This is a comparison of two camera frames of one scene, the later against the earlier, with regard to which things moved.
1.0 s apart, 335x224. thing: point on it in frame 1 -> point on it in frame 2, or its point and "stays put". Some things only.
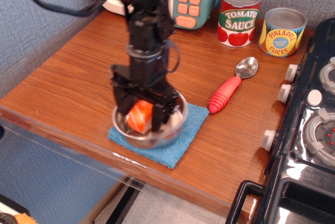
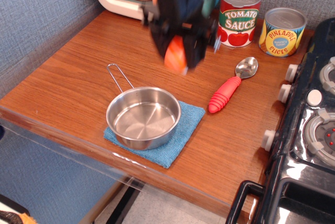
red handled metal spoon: (246, 67) stays put
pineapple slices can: (282, 32) stays put
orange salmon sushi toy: (139, 117) -> (174, 57)
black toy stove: (300, 188) stays put
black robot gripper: (145, 77) -> (177, 9)
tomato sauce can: (239, 8) stays put
